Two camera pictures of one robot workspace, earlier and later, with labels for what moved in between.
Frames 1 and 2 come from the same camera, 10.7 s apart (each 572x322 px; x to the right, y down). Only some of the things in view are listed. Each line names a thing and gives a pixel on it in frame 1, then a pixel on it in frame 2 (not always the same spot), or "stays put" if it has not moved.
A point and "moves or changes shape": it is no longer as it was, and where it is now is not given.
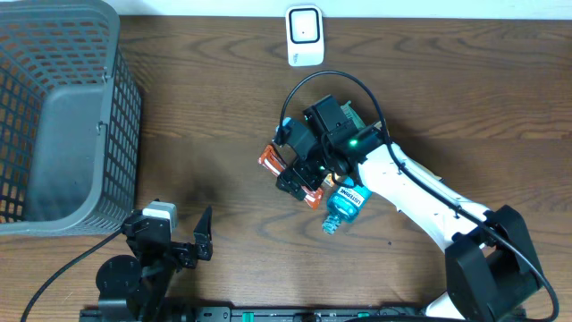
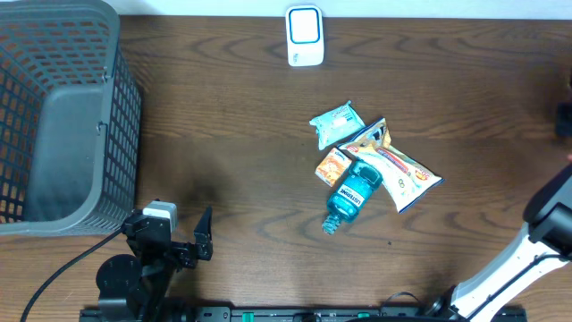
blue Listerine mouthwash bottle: [345, 205] stays put
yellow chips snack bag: [355, 122] moves or changes shape
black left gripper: [201, 249] stays put
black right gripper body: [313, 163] to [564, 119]
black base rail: [304, 314] stays put
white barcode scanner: [305, 35] stays put
